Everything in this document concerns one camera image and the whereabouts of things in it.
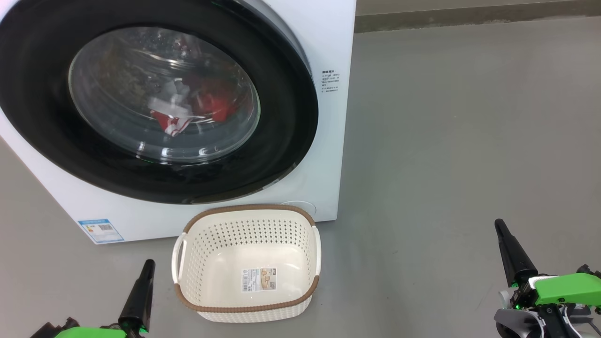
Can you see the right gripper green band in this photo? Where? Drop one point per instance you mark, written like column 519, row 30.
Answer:
column 563, row 288

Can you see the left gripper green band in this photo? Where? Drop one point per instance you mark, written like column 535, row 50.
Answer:
column 94, row 333

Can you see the red and white garment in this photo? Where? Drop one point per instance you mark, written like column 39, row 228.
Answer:
column 213, row 101

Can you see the black round glass washer door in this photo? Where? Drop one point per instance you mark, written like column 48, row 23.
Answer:
column 37, row 94

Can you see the cream perforated basket brown rim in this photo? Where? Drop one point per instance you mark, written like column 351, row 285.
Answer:
column 225, row 281

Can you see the printed product label sticker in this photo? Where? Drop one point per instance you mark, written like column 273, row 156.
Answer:
column 259, row 280

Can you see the white washing machine body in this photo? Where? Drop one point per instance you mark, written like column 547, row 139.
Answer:
column 328, row 141

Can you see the blue energy label sticker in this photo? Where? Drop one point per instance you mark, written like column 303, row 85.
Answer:
column 101, row 231

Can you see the round white drain filter cover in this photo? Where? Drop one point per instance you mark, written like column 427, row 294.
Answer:
column 306, row 209

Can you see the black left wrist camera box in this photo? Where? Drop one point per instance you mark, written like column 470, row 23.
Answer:
column 63, row 327

